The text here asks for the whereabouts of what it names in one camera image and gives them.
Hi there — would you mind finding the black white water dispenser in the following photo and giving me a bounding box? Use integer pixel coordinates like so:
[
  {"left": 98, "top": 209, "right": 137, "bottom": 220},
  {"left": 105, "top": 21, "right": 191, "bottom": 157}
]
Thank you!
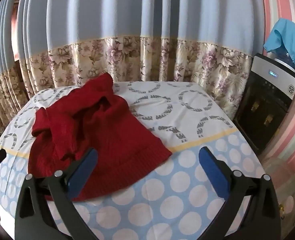
[{"left": 233, "top": 53, "right": 295, "bottom": 158}]

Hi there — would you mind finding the dotted printed bed sheet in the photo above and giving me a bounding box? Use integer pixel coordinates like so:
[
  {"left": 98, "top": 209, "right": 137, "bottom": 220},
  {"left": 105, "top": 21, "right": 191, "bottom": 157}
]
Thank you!
[{"left": 0, "top": 81, "right": 266, "bottom": 240}]

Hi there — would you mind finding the blue floral hem curtain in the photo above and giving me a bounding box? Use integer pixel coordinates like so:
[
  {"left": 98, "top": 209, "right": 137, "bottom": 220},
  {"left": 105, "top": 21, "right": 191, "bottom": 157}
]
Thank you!
[{"left": 0, "top": 0, "right": 266, "bottom": 135}]

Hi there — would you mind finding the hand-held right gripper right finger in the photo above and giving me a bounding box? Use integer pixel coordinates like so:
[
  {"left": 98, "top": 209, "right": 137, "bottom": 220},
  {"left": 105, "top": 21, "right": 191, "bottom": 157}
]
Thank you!
[{"left": 199, "top": 146, "right": 281, "bottom": 240}]

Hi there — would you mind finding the blue cloth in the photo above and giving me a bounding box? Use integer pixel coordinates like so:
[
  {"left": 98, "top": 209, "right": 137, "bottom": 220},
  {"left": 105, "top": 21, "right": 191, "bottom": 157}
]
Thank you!
[{"left": 263, "top": 18, "right": 295, "bottom": 74}]

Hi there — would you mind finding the red knitted sweater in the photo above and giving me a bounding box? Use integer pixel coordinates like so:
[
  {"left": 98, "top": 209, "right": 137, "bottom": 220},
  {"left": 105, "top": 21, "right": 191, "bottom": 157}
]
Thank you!
[{"left": 28, "top": 72, "right": 173, "bottom": 202}]

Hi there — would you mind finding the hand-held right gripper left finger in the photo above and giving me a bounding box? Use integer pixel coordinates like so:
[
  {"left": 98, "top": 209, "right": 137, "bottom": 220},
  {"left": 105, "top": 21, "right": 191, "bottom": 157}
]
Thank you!
[{"left": 14, "top": 148, "right": 98, "bottom": 240}]

